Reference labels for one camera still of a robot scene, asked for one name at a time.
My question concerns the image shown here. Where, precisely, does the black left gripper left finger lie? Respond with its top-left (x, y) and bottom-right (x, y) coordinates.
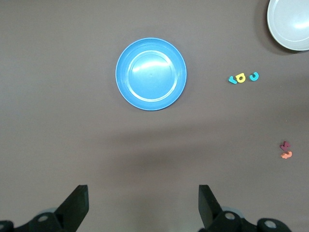
top-left (0, 185), bottom-right (90, 232)

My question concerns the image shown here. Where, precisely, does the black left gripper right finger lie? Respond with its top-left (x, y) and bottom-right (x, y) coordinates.
top-left (198, 185), bottom-right (290, 232)

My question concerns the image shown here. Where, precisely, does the blue plate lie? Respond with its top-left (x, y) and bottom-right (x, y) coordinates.
top-left (115, 37), bottom-right (188, 112)

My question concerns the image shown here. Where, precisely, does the beige plate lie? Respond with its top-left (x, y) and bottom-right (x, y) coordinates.
top-left (267, 0), bottom-right (309, 52)

